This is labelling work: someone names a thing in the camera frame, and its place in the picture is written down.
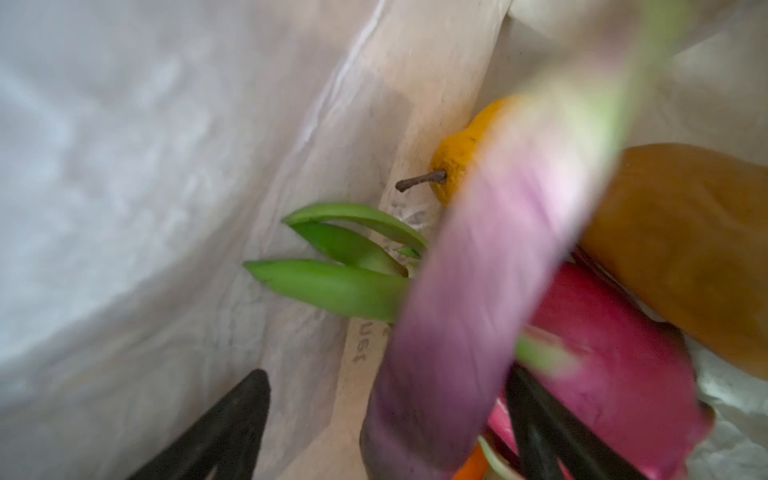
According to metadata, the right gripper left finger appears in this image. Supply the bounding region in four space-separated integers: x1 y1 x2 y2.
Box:
130 369 271 480

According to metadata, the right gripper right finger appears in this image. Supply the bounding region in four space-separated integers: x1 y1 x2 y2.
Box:
505 365 646 480

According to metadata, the pink dragon fruit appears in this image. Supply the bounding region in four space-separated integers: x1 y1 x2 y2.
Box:
242 202 716 480

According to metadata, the brown potato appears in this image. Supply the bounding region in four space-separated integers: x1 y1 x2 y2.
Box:
579 143 767 379

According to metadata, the yellow orange mango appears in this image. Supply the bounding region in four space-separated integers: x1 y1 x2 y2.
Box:
395 95 520 205

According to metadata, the cream canvas grocery bag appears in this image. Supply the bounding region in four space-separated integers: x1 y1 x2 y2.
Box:
0 0 768 480

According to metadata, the purple eggplant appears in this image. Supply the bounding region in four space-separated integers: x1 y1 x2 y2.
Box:
360 1 696 479

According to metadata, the orange tangerine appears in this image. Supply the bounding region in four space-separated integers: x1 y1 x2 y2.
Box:
452 442 489 480

